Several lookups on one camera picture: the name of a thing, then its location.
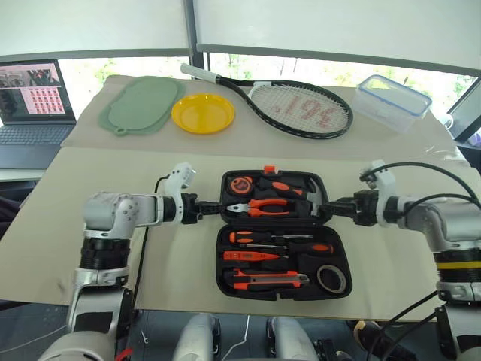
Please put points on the white roller blind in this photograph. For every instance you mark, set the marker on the white roller blind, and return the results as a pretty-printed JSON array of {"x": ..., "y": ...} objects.
[
  {"x": 338, "y": 26},
  {"x": 94, "y": 24}
]

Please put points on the black tennis racket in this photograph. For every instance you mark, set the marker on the black tennis racket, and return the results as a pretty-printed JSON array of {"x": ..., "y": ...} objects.
[{"x": 195, "y": 70}]

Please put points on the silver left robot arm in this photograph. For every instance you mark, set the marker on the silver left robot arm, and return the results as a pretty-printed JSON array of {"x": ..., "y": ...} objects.
[{"x": 112, "y": 210}]

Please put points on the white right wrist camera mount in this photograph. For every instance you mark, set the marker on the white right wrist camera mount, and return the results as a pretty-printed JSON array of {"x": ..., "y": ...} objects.
[{"x": 383, "y": 180}]

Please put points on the black framed monitor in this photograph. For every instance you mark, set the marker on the black framed monitor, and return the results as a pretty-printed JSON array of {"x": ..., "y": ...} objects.
[{"x": 466, "y": 113}]

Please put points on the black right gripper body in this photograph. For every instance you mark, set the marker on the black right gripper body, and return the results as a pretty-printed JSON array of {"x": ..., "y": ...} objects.
[{"x": 366, "y": 208}]

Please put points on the silver rounded leg cover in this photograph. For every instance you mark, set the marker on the silver rounded leg cover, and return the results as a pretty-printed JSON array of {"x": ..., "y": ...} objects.
[
  {"x": 197, "y": 338},
  {"x": 291, "y": 338}
]

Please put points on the tan rounded floor object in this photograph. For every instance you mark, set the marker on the tan rounded floor object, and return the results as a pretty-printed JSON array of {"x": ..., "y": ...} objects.
[{"x": 362, "y": 331}]

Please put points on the orange black tape measure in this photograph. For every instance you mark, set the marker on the orange black tape measure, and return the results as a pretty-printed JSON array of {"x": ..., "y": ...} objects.
[{"x": 240, "y": 185}]

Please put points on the white mug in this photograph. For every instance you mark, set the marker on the white mug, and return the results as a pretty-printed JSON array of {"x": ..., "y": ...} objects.
[{"x": 447, "y": 120}]

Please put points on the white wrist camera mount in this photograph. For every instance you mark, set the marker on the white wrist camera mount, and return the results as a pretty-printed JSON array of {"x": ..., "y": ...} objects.
[
  {"x": 383, "y": 180},
  {"x": 178, "y": 176}
]

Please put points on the dark window post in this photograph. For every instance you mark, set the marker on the dark window post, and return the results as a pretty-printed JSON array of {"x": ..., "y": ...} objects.
[{"x": 193, "y": 30}]

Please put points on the clear container with blue lid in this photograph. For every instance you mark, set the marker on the clear container with blue lid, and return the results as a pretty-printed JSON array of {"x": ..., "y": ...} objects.
[{"x": 391, "y": 101}]

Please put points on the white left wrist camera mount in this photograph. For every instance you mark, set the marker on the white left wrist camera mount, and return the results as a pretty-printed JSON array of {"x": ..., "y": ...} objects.
[{"x": 178, "y": 176}]

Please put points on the dark grey laptop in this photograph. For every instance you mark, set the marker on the dark grey laptop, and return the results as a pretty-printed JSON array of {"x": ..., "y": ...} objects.
[{"x": 34, "y": 139}]

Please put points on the orange voltage tester pen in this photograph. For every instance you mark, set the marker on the orange voltage tester pen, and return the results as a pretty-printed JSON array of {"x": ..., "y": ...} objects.
[{"x": 244, "y": 256}]

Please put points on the black plastic tool case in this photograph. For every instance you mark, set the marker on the black plastic tool case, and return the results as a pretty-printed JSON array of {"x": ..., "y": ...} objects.
[{"x": 285, "y": 295}]

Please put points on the cream table cover sheet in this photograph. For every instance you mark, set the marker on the cream table cover sheet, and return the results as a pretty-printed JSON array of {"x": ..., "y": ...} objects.
[{"x": 180, "y": 270}]

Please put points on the orange black utility knife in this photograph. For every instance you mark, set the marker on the orange black utility knife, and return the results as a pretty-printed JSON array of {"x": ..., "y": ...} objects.
[{"x": 270, "y": 273}]

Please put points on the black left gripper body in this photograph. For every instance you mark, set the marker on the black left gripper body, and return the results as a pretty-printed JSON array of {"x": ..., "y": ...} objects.
[{"x": 192, "y": 208}]

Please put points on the green silicone mat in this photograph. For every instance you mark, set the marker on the green silicone mat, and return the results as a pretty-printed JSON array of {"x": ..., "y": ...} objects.
[{"x": 139, "y": 103}]

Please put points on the grey-beige table cover sheet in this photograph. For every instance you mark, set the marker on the grey-beige table cover sheet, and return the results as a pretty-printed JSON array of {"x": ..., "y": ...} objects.
[{"x": 376, "y": 150}]

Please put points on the red strip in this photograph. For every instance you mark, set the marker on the red strip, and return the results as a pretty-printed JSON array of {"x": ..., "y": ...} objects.
[{"x": 125, "y": 354}]

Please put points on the yellow plastic plate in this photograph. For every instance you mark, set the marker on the yellow plastic plate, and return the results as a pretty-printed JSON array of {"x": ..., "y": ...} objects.
[{"x": 203, "y": 113}]

